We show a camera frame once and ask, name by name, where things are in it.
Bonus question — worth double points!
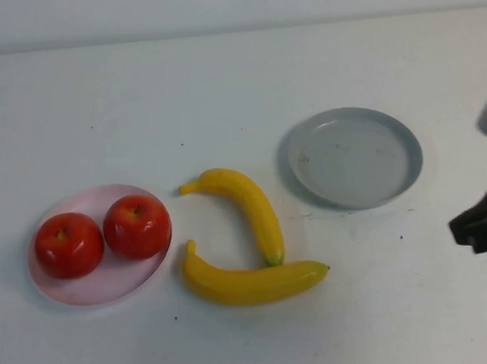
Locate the yellow banana brown tip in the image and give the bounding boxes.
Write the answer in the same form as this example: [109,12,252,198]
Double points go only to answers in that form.
[179,228,334,310]

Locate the yellow banana green tip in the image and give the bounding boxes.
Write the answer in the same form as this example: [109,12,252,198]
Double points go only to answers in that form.
[177,162,287,274]

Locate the red plastic apple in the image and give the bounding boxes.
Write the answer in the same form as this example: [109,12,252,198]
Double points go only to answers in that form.
[99,191,175,264]
[32,209,108,282]

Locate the grey round plate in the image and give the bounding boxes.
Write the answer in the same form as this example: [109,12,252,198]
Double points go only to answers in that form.
[274,100,427,217]

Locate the pink round plate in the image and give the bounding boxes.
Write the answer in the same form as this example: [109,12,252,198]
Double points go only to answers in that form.
[21,179,178,312]

